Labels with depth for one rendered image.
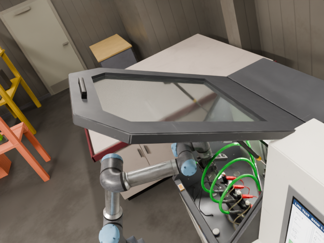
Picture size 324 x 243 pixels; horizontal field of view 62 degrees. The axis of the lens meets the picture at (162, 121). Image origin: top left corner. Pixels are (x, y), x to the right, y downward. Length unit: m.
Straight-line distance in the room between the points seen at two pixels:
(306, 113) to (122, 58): 4.77
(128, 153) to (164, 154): 0.41
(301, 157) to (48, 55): 6.77
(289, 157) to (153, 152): 2.07
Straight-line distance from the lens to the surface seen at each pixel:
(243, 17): 3.76
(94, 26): 7.35
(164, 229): 2.95
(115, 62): 5.76
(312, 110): 1.38
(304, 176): 1.06
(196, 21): 5.10
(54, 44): 7.31
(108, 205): 1.65
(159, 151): 3.00
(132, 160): 2.96
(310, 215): 1.12
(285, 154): 1.10
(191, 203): 1.80
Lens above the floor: 2.33
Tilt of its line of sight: 32 degrees down
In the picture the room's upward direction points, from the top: 23 degrees counter-clockwise
